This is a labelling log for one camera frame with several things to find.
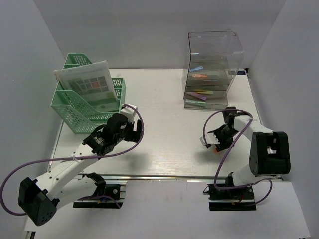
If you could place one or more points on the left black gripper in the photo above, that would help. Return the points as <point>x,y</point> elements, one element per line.
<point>134,136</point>

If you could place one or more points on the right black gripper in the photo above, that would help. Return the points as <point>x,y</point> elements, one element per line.
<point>223,145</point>

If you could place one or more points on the purple highlighter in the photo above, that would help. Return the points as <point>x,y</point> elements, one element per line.
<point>197,95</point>

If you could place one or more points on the yellow highlighter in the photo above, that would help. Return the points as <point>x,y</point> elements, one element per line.
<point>204,92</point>

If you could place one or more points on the document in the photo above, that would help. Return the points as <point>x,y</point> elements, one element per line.
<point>93,83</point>

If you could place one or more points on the blue highlighter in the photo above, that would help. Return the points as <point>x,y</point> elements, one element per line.
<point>199,68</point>

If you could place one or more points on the green highlighter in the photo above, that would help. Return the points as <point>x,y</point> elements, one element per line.
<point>201,103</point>

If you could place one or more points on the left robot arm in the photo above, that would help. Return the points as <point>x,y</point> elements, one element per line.
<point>41,197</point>

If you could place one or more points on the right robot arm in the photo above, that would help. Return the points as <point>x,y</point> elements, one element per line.
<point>269,150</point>

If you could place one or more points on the green file organizer rack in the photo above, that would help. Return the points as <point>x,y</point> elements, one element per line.
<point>80,116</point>

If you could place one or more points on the clear acrylic drawer unit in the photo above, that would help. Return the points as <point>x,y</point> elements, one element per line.
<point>220,53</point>

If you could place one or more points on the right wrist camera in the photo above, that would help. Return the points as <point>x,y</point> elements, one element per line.
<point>209,139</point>

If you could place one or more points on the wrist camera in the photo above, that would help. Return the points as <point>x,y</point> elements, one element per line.
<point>129,112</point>
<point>209,139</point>

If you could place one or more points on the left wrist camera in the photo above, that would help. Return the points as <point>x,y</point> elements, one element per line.
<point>129,112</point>

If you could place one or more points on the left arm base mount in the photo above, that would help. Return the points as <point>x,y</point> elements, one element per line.
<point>109,196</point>

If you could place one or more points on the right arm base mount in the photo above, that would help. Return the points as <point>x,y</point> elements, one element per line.
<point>230,200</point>

